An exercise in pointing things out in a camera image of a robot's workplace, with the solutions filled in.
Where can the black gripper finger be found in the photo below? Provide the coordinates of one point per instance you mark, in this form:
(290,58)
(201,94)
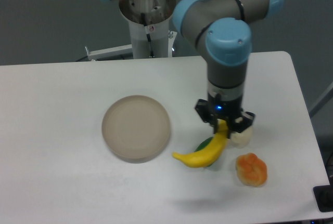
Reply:
(240,122)
(209,113)

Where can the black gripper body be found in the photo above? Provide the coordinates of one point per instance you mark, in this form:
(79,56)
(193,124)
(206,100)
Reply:
(224,104)

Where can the yellow toy banana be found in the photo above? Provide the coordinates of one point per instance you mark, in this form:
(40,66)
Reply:
(210,153)

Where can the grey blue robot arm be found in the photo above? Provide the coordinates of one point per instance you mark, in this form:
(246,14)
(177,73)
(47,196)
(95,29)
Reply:
(219,31)

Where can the beige round plate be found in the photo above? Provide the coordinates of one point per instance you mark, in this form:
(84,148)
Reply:
(136,128)

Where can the white toy pear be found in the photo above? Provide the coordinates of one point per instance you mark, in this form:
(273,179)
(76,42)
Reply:
(240,140)

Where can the green toy bell pepper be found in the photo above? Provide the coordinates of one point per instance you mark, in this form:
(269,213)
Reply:
(206,143)

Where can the orange toy bread roll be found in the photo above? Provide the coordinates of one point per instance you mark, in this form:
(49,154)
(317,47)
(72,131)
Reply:
(251,170)

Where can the grey table leg strut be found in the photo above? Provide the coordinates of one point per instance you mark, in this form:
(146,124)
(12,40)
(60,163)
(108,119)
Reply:
(324,97)

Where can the black device at edge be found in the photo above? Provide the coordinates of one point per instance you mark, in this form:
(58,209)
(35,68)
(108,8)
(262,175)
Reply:
(323,196)

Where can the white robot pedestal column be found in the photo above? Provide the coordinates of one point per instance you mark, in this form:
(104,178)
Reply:
(149,26)

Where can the white metal bracket left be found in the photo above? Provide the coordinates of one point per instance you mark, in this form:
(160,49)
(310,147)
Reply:
(113,53)

